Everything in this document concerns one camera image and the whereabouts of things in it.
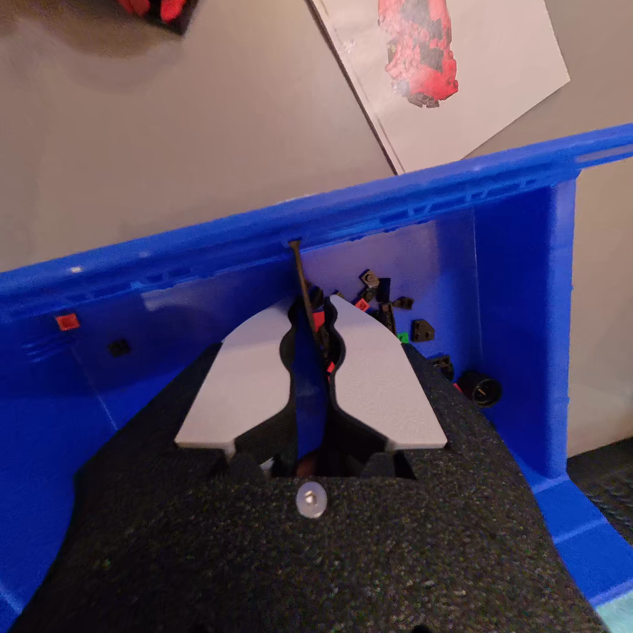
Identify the lego instruction booklet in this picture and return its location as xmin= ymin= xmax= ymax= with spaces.
xmin=306 ymin=0 xmax=573 ymax=175

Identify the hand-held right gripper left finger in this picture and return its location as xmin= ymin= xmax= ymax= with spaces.
xmin=173 ymin=296 xmax=298 ymax=456

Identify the pile of small lego pieces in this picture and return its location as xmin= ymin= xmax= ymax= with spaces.
xmin=301 ymin=268 xmax=457 ymax=382

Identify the long black lego axle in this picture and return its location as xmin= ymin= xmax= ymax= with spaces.
xmin=288 ymin=239 xmax=323 ymax=349

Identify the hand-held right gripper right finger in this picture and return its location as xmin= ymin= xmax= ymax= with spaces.
xmin=324 ymin=294 xmax=449 ymax=452

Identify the black round lego wheel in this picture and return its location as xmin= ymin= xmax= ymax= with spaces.
xmin=456 ymin=370 xmax=503 ymax=409

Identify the blue plastic bin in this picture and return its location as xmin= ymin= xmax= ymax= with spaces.
xmin=0 ymin=123 xmax=633 ymax=633

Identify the dark lego box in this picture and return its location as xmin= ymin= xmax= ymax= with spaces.
xmin=115 ymin=0 xmax=199 ymax=36

